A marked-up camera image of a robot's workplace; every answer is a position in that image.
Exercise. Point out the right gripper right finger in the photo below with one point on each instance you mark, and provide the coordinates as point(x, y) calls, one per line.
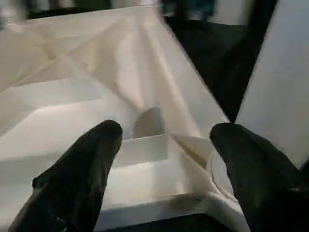
point(265, 183)

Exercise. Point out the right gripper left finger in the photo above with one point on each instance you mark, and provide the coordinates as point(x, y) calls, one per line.
point(72, 183)

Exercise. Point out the white plastic table top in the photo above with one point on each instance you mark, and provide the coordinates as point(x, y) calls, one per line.
point(96, 96)

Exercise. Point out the white plastic table leg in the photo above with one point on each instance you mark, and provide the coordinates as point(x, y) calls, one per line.
point(285, 72)

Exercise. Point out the black work mat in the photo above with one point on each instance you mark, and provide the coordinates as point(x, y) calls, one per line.
point(217, 63)

